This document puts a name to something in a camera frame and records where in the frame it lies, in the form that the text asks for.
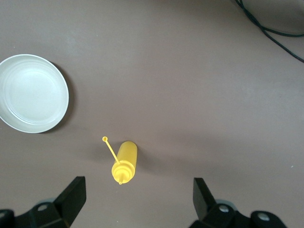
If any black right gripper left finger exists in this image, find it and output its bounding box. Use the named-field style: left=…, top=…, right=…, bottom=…
left=0, top=176, right=86, bottom=228

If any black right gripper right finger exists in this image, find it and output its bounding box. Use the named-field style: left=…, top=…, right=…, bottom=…
left=190, top=177, right=288, bottom=228

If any beige round plate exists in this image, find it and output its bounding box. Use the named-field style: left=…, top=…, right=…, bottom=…
left=0, top=54, right=70, bottom=134

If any yellow squeeze sauce bottle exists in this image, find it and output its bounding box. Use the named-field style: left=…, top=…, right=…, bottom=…
left=111, top=141, right=138, bottom=185

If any small yellow bottle cap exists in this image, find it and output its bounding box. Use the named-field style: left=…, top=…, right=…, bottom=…
left=102, top=136, right=120, bottom=164

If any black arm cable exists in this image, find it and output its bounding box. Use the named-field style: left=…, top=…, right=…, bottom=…
left=235, top=0, right=304, bottom=64

